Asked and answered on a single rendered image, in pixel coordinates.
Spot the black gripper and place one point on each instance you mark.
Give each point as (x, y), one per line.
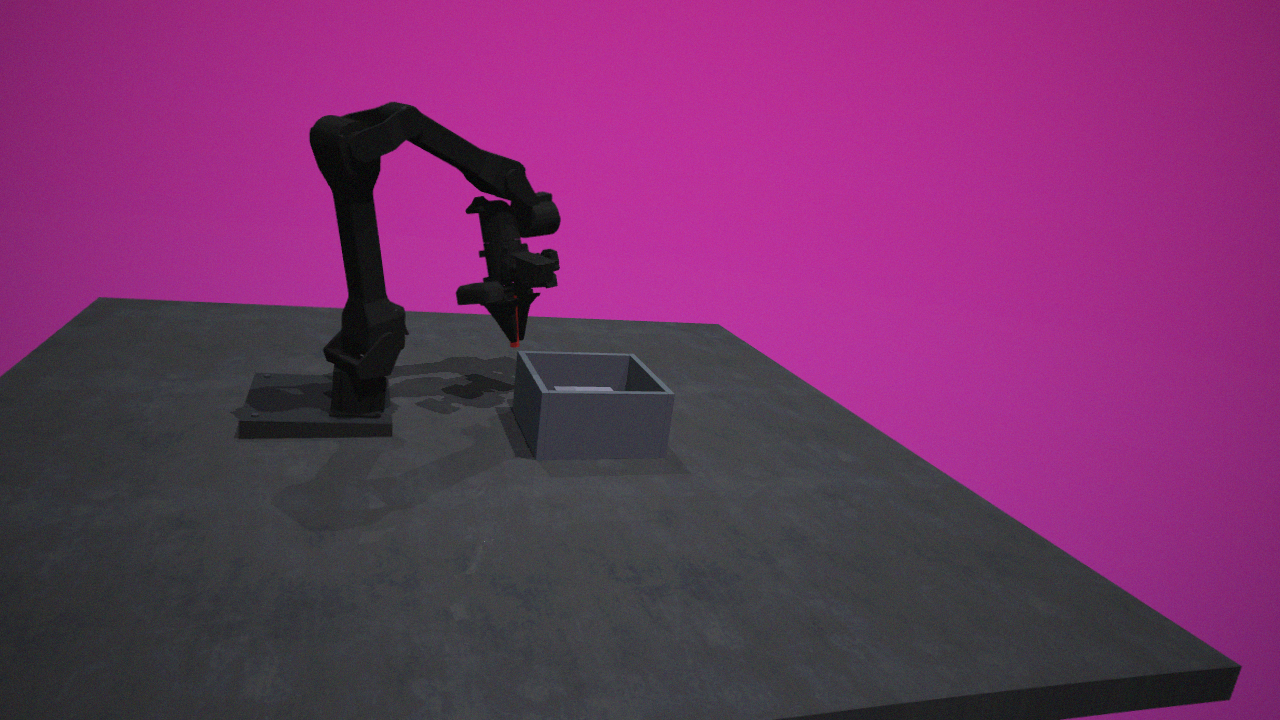
(498, 299)

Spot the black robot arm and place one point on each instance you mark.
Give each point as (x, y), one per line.
(348, 150)

